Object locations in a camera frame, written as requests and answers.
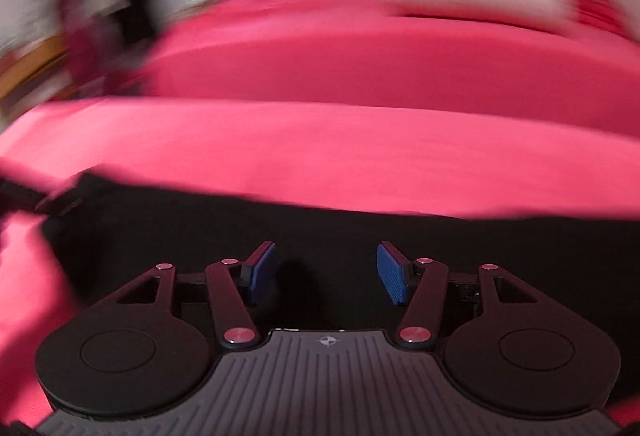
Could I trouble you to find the red folded cloth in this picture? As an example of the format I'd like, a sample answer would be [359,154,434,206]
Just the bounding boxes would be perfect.
[570,0,637,41]

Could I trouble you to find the black knit pants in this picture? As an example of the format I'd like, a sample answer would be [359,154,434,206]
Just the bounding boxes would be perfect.
[0,168,640,409]

